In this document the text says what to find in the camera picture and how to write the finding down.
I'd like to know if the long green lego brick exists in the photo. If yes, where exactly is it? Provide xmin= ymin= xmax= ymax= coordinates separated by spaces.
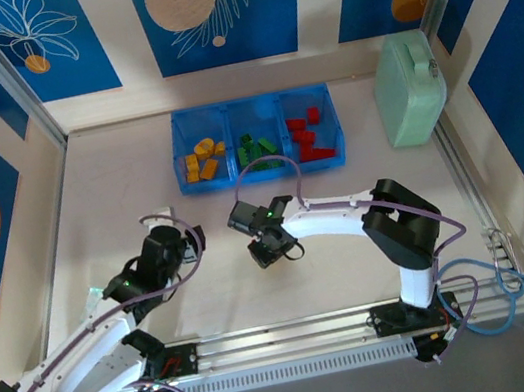
xmin=250 ymin=154 xmax=286 ymax=174

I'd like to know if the round yellow lego brick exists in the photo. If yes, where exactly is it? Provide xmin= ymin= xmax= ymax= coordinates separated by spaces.
xmin=192 ymin=137 xmax=218 ymax=162

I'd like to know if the green eight-stud lego brick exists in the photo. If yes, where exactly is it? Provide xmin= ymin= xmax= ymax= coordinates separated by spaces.
xmin=259 ymin=137 xmax=281 ymax=159

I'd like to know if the long red lego brick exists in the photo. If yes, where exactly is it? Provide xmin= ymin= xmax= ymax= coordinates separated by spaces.
xmin=297 ymin=142 xmax=321 ymax=165

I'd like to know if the curved red lego brick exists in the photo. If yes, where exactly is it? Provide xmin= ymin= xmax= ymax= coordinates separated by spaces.
xmin=311 ymin=143 xmax=339 ymax=162

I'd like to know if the small red lego brick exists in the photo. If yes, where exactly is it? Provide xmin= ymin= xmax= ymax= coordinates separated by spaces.
xmin=291 ymin=127 xmax=320 ymax=148

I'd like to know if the blue plastic bin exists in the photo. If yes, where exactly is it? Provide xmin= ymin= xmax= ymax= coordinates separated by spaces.
xmin=273 ymin=80 xmax=354 ymax=175
xmin=164 ymin=102 xmax=241 ymax=198
xmin=217 ymin=92 xmax=296 ymax=188

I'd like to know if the mint green case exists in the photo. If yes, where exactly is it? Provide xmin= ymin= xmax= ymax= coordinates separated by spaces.
xmin=364 ymin=26 xmax=457 ymax=152

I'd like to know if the thin black cable loop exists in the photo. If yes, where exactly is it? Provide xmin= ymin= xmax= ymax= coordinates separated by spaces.
xmin=280 ymin=240 xmax=308 ymax=265

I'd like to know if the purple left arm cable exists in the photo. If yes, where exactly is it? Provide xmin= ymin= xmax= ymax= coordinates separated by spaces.
xmin=0 ymin=205 xmax=235 ymax=392

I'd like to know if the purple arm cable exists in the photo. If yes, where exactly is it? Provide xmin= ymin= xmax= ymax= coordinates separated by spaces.
xmin=0 ymin=205 xmax=235 ymax=392
xmin=228 ymin=125 xmax=489 ymax=392

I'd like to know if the aluminium mounting rail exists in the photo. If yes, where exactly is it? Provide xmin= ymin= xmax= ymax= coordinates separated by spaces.
xmin=158 ymin=269 xmax=524 ymax=377

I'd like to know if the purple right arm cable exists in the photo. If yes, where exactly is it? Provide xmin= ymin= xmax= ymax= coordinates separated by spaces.
xmin=228 ymin=125 xmax=489 ymax=392

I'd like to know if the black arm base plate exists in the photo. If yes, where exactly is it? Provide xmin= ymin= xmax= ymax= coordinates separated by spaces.
xmin=366 ymin=289 xmax=464 ymax=341
xmin=144 ymin=340 xmax=204 ymax=382

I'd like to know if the white slotted cable duct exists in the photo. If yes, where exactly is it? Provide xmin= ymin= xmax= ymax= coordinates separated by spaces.
xmin=92 ymin=335 xmax=420 ymax=392

